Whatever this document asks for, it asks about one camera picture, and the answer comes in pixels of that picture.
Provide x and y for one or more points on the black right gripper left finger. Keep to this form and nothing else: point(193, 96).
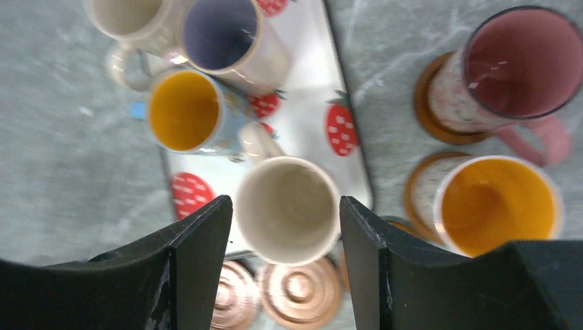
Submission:
point(165, 280)

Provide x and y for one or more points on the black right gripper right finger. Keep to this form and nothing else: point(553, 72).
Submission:
point(398, 281)

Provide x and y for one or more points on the brown wooden coaster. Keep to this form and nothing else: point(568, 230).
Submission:
point(427, 120)
point(301, 297)
point(237, 301)
point(422, 230)

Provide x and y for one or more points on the white mug orange inside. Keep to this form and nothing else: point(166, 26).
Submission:
point(478, 203)

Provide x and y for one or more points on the cream patterned mug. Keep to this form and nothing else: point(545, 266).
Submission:
point(285, 207)

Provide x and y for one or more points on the blue mug yellow inside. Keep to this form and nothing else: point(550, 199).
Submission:
point(190, 113)

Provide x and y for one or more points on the pink mug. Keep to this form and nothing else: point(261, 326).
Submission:
point(510, 78)

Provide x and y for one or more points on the grey purple mug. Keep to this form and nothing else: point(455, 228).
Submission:
point(234, 42)

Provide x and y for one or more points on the white serving tray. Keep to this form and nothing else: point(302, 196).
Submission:
point(310, 115)

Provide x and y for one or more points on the cream mug outside tray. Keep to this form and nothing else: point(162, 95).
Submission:
point(149, 26)

